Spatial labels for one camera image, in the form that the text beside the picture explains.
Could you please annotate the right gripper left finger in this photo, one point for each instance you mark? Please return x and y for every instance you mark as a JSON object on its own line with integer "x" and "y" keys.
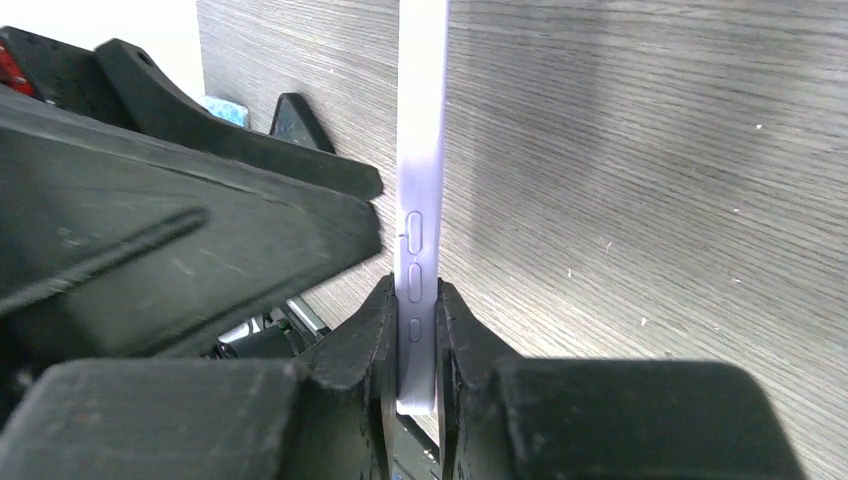
{"x": 326, "y": 414}

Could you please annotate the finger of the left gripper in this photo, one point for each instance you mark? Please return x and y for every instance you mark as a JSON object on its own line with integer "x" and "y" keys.
{"x": 119, "y": 84}
{"x": 116, "y": 244}

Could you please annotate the black phone bare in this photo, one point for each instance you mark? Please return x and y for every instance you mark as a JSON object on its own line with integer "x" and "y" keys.
{"x": 295, "y": 122}

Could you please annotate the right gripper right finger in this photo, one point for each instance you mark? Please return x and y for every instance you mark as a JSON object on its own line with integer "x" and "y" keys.
{"x": 506, "y": 416}

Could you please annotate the phone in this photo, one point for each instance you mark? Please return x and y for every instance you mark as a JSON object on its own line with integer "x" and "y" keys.
{"x": 419, "y": 173}

